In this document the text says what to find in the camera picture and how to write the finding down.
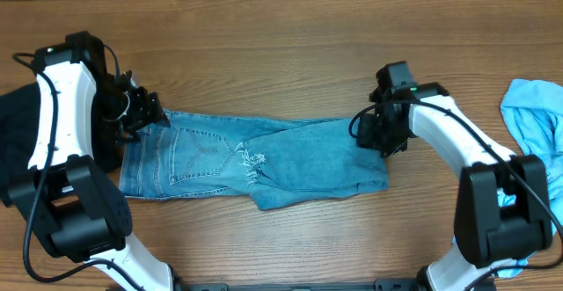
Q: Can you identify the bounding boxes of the blue denim jeans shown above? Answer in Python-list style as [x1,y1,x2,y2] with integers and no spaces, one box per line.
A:
[119,111,389,210]

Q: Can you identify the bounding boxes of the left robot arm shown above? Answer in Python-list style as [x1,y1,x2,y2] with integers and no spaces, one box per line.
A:
[5,32,182,290]

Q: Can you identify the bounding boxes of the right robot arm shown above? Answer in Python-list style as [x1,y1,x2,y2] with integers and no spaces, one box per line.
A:
[348,62,562,291]

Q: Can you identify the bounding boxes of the black folded garment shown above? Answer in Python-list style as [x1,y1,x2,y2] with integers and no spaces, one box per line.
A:
[1,84,40,207]

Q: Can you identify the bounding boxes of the light blue t-shirt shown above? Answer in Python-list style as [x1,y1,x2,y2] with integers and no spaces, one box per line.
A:
[451,77,563,279]

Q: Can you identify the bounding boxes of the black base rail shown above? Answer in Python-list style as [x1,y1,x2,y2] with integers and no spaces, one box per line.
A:
[172,279,428,291]

